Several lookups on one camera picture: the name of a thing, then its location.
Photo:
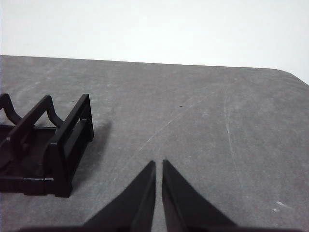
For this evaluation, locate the black plate rack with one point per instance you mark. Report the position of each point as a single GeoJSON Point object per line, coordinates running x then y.
{"type": "Point", "coordinates": [60, 169]}

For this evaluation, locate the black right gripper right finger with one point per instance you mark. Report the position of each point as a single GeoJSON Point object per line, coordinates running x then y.
{"type": "Point", "coordinates": [183, 207]}

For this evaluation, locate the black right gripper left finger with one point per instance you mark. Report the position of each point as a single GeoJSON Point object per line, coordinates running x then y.
{"type": "Point", "coordinates": [135, 207]}

